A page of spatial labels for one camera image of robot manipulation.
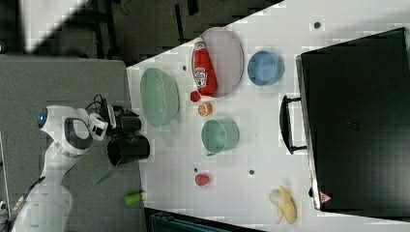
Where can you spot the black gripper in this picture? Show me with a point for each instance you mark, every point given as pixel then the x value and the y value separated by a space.
pixel 125 120

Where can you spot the green plastic strainer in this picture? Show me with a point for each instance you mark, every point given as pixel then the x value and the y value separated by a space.
pixel 159 98

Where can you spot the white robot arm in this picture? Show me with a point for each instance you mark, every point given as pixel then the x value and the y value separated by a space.
pixel 70 195

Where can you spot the black cylinder cup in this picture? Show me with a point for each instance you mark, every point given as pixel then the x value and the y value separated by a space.
pixel 124 150

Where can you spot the green marker tube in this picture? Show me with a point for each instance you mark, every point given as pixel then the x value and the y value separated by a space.
pixel 133 198

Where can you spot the orange half slice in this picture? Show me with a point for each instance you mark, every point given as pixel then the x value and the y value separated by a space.
pixel 205 109

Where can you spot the red ketchup bottle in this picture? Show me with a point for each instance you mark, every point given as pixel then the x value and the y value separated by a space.
pixel 203 72

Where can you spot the green plastic cup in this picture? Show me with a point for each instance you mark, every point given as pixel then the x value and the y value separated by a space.
pixel 219 135

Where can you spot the red strawberry toy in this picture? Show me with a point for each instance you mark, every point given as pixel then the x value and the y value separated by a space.
pixel 202 180

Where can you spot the pink oval plate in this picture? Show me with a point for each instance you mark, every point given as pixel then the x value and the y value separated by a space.
pixel 227 57

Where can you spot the blue plastic bowl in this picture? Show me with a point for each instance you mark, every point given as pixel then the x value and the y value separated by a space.
pixel 265 68

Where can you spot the peeled banana toy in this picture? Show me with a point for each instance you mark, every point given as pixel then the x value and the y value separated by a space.
pixel 286 208

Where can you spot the black toaster oven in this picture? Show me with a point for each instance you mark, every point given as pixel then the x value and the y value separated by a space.
pixel 355 103

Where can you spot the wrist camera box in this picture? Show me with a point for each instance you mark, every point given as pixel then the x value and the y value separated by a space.
pixel 108 114

